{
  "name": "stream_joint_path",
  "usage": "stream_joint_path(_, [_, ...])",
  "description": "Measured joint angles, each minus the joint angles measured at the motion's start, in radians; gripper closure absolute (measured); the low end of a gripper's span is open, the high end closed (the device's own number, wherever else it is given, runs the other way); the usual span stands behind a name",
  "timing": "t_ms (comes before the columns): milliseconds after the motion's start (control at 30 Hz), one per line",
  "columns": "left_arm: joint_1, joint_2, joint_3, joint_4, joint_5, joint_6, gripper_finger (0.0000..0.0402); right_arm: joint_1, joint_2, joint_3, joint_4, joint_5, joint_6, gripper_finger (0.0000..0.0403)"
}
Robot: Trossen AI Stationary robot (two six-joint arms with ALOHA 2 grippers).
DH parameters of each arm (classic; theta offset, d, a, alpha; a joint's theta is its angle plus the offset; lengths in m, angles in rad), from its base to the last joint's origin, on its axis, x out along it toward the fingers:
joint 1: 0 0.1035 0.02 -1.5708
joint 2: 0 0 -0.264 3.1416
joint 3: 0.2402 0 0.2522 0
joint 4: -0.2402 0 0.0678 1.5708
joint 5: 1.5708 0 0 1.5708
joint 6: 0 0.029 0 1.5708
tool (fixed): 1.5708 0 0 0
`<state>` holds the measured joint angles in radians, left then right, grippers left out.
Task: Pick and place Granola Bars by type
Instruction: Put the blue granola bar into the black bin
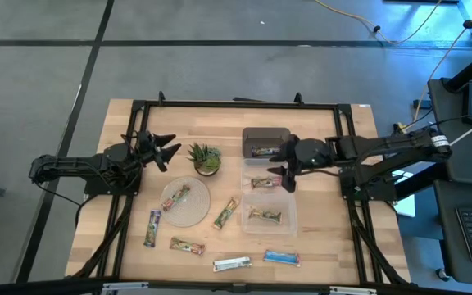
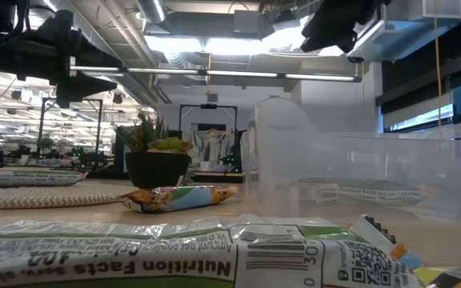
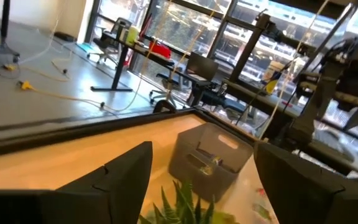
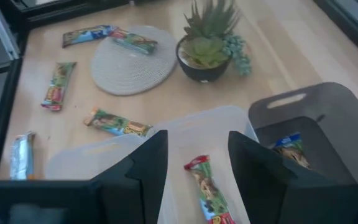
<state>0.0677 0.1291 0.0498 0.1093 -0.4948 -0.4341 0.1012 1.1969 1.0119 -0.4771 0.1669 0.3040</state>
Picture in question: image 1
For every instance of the dark brown open box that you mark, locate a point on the dark brown open box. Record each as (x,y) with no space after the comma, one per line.
(260,137)

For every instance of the black equipment cart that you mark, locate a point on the black equipment cart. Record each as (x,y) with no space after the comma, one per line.
(457,196)

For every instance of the orange pink granola bar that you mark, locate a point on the orange pink granola bar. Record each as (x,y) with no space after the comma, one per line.
(265,182)

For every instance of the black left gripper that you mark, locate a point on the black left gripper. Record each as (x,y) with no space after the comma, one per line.
(146,149)

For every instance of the black aluminium table frame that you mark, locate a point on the black aluminium table frame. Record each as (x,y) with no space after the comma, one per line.
(240,105)

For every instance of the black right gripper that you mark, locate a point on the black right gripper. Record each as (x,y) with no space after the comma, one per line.
(314,152)

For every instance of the purple blue granola bar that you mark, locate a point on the purple blue granola bar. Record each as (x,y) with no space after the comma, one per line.
(265,151)

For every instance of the clear plastic container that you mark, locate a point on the clear plastic container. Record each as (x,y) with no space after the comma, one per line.
(269,198)

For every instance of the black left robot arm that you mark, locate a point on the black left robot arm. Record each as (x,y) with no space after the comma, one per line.
(76,164)

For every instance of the white granola bar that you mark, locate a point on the white granola bar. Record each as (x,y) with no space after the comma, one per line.
(232,264)

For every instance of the green orange granola bar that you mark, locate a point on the green orange granola bar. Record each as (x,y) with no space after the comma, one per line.
(226,213)

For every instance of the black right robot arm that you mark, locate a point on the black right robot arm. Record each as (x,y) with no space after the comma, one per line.
(383,145)

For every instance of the succulent plant in black pot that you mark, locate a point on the succulent plant in black pot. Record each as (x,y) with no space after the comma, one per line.
(206,164)

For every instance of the black aluminium beam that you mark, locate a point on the black aluminium beam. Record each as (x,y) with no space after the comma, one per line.
(55,287)

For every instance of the purple green granola bar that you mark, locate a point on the purple green granola bar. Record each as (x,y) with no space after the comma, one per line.
(152,229)

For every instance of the red Chewy granola bar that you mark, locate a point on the red Chewy granola bar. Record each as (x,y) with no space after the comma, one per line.
(175,198)
(187,246)

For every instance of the yellow green granola bar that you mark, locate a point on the yellow green granola bar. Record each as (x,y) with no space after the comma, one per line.
(264,215)

